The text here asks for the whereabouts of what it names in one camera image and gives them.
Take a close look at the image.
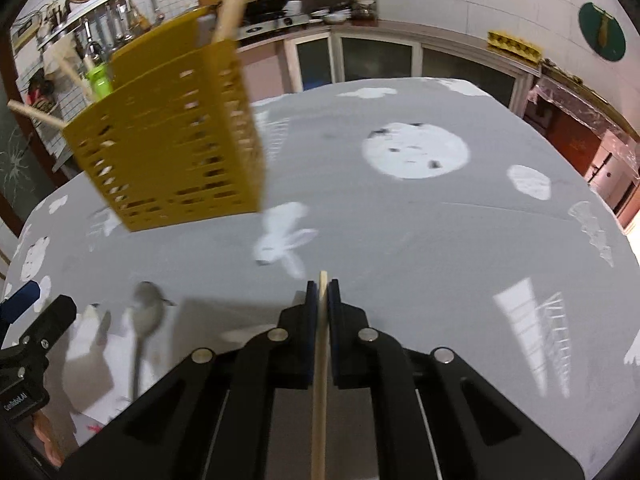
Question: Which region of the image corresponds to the pink lace cloth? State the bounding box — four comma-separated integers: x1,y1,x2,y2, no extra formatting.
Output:
525,82,640,161

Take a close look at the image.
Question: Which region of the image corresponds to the steel spoon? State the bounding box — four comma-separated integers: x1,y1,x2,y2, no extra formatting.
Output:
127,281,177,398

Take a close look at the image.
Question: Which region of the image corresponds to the yellow egg tray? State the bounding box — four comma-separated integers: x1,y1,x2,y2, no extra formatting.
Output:
487,30,543,63

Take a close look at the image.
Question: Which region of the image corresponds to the green plastic utensil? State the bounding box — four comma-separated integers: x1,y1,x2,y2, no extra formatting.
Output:
85,62,116,101

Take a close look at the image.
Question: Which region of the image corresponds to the yellow slotted utensil holder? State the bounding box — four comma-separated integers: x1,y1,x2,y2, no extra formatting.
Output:
61,6,266,233

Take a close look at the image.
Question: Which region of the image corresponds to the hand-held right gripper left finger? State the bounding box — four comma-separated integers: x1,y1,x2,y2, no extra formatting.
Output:
57,280,321,480

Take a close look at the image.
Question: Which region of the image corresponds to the thick wooden utensil handle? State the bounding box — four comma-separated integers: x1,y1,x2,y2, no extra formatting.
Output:
210,0,258,43

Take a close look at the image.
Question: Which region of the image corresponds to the dark patterned door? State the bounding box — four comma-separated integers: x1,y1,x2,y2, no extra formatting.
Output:
0,95,81,241

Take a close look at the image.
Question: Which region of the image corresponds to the wooden chopstick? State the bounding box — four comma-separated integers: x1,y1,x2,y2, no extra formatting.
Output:
50,42,96,103
7,100,68,128
311,270,329,480

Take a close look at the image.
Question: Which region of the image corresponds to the black wok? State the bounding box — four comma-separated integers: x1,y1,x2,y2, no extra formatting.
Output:
245,0,288,17

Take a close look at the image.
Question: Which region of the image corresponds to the steel gas stove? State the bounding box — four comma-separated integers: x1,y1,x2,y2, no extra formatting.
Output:
235,12,311,42

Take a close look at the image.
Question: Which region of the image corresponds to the narrow glass cabinet door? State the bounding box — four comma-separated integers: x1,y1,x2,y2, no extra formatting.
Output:
285,35,333,93

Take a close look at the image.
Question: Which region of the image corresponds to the group of white bowls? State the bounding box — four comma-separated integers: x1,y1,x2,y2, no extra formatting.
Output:
310,5,353,25

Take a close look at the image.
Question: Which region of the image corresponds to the person's left hand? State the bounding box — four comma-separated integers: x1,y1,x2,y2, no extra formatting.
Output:
31,405,67,467

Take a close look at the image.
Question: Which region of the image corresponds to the green round hanging board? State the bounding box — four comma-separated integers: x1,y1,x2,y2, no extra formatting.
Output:
578,1,627,63

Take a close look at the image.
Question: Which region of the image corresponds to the wall-mounted utensil rack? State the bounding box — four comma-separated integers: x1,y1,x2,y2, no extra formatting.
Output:
37,0,146,51

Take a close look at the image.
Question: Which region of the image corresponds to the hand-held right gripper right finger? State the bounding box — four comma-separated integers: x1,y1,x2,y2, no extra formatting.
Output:
327,278,586,480

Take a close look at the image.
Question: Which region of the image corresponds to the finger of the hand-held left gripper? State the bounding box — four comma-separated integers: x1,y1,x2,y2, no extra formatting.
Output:
20,294,78,361
0,280,41,323

